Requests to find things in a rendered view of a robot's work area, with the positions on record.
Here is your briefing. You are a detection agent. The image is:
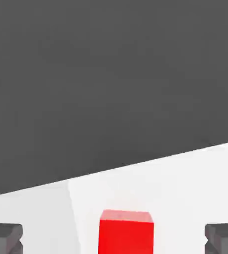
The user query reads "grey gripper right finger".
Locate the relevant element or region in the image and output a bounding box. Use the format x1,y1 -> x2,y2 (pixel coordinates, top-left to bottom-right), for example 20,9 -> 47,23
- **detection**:
204,223 -> 228,254

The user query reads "small red cube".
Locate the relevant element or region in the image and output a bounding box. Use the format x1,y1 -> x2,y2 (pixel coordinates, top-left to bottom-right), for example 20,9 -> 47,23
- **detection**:
97,209 -> 154,254

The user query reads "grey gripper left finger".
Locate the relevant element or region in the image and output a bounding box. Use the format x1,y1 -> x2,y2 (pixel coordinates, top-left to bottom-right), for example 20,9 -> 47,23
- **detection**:
0,223 -> 24,254

